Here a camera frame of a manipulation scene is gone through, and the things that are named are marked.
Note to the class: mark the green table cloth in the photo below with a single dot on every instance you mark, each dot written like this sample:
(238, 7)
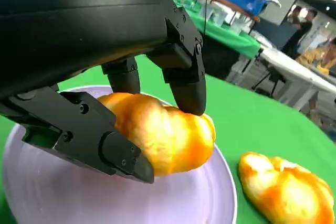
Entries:
(262, 119)

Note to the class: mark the seated person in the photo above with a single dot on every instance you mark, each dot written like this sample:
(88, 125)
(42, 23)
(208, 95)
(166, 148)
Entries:
(321, 56)

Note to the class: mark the standing person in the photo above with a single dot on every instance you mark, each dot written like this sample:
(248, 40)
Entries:
(302, 30)

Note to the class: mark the lilac plate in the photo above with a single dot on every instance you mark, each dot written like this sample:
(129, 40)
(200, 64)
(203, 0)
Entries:
(105, 197)

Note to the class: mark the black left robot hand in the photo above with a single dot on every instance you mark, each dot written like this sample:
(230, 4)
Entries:
(78, 24)

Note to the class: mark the white workshop desk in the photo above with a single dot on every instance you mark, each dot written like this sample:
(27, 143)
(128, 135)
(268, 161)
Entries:
(291, 69)

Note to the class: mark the orange white toy bread roll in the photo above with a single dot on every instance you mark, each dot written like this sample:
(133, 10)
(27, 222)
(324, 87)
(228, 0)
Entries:
(286, 190)
(170, 140)

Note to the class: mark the green-clothed workshop table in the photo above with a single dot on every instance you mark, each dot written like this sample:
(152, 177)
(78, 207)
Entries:
(228, 35)

